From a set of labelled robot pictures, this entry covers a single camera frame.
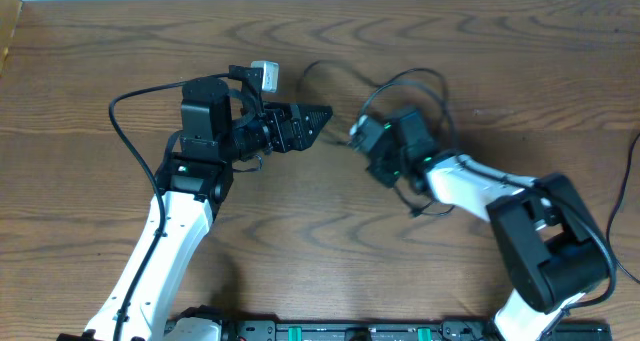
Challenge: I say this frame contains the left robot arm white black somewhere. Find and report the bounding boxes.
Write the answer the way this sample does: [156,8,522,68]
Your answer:
[79,68,332,340]

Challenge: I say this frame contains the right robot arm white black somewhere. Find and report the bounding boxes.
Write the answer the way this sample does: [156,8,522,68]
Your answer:
[350,108,616,340]

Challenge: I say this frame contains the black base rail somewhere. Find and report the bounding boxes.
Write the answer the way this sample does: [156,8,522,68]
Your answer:
[164,304,611,341]

